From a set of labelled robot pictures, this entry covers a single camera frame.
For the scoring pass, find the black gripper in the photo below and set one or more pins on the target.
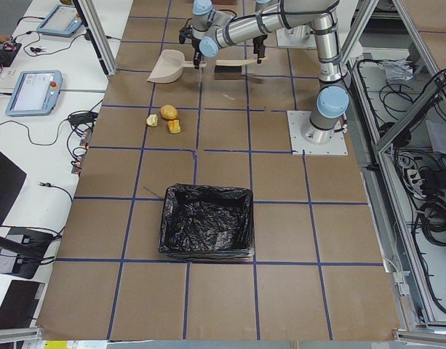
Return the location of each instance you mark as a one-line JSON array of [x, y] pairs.
[[259, 42], [196, 48]]

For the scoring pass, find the beige hand brush black bristles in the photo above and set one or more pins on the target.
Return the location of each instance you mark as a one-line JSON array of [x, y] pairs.
[[232, 69]]

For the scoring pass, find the beige plastic dustpan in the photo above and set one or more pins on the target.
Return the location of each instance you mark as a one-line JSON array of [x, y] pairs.
[[169, 67]]

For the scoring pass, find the brown potato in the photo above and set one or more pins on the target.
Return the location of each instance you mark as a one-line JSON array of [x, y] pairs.
[[169, 112]]

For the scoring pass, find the orange bread piece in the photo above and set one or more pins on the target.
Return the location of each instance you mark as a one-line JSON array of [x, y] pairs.
[[174, 126]]

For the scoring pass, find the pale apple piece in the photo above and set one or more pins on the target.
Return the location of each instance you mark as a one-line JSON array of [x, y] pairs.
[[152, 120]]

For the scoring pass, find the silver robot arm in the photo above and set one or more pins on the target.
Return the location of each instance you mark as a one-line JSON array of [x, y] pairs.
[[211, 30], [332, 99]]

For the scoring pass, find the far blue teach pendant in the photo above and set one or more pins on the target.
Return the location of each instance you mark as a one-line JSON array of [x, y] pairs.
[[63, 21]]

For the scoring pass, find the blue teach pendant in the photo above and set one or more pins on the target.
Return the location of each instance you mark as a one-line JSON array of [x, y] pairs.
[[35, 93], [63, 21]]

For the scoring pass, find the crumpled white paper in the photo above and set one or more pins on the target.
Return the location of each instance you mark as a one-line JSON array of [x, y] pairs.
[[396, 69]]

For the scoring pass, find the near blue teach pendant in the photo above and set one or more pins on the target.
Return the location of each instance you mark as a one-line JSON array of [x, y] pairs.
[[35, 93]]

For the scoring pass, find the white power strip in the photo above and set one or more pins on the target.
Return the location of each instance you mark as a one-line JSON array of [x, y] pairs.
[[411, 175]]

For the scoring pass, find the black power adapter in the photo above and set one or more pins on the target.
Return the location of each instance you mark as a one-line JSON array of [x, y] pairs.
[[433, 179]]

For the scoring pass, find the black monitor stand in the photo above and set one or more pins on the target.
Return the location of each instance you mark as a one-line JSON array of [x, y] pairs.
[[22, 251]]

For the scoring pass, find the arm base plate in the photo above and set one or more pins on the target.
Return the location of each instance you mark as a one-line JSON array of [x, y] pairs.
[[306, 140], [301, 37]]

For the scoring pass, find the aluminium frame post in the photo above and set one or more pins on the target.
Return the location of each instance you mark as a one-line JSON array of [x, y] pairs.
[[94, 29]]

